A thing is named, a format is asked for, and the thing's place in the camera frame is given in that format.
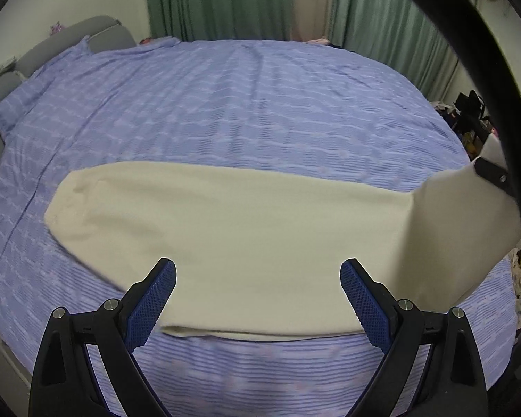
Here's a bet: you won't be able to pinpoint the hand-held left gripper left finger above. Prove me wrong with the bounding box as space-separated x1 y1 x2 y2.
30 257 177 417

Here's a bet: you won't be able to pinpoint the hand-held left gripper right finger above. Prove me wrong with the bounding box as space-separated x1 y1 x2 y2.
339 258 489 417

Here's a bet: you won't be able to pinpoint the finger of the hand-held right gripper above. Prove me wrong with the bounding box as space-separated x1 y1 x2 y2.
474 157 516 203

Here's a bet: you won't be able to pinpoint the cream pants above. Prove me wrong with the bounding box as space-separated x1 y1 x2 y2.
44 132 521 343

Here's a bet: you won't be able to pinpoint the black chair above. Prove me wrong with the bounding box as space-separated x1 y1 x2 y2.
454 90 491 140

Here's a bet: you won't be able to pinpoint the green curtain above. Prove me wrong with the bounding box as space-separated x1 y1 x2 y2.
143 0 296 44
330 0 482 100

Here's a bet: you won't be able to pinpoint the lavender striped blanket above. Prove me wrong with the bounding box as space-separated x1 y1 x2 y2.
0 37 519 417

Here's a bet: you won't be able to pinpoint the beige sheer curtain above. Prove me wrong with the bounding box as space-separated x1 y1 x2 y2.
291 0 344 44

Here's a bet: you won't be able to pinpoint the lavender striped pillow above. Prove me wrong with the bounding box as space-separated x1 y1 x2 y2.
138 36 182 49

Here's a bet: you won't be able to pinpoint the grey padded headboard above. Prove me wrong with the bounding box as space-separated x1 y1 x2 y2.
0 15 136 209

